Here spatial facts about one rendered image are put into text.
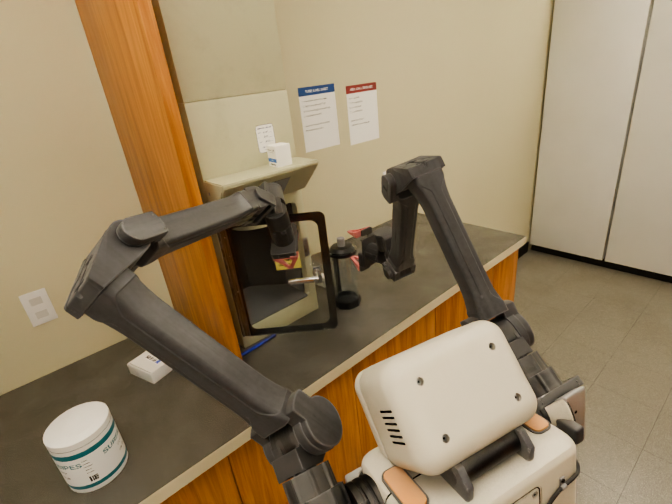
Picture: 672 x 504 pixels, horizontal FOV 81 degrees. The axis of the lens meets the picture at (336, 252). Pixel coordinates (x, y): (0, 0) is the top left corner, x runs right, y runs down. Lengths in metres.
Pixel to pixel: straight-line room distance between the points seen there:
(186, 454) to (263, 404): 0.55
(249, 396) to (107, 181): 1.08
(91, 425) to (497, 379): 0.86
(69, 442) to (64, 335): 0.62
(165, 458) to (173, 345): 0.61
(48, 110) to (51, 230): 0.36
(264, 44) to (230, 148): 0.30
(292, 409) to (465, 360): 0.25
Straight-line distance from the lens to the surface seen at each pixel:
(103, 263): 0.57
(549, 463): 0.67
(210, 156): 1.16
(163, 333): 0.57
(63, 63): 1.52
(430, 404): 0.55
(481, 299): 0.80
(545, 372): 0.80
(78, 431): 1.10
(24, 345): 1.64
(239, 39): 1.23
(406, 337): 1.52
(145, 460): 1.17
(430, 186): 0.80
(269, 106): 1.25
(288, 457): 0.64
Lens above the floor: 1.74
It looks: 24 degrees down
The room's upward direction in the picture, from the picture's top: 7 degrees counter-clockwise
